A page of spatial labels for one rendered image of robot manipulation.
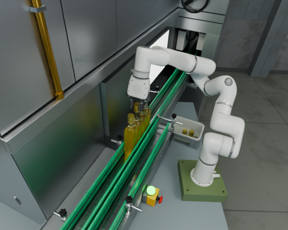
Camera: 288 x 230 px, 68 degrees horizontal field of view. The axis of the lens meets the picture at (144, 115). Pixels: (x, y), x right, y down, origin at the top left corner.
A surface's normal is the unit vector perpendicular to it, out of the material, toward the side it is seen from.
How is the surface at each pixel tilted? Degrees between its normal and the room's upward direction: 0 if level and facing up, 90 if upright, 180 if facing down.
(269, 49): 90
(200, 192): 3
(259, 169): 0
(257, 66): 90
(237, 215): 0
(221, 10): 90
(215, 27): 90
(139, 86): 74
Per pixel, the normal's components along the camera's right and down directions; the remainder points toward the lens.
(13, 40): 0.91, 0.30
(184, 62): -0.79, 0.03
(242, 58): -0.01, 0.65
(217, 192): 0.06, -0.79
